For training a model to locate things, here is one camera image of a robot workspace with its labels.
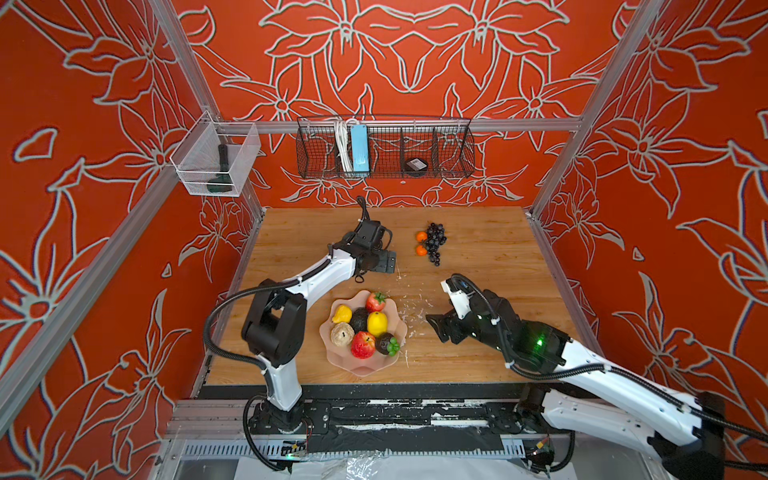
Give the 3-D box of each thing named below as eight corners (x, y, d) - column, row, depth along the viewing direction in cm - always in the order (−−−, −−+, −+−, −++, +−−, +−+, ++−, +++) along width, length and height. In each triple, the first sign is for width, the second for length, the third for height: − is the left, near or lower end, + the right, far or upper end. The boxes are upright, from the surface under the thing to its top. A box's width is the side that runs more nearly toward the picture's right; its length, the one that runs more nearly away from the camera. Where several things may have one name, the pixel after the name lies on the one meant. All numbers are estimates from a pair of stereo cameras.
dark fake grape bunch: (429, 266, 104) (430, 258, 101) (424, 230, 116) (425, 222, 112) (448, 266, 104) (450, 258, 101) (441, 230, 116) (443, 222, 112)
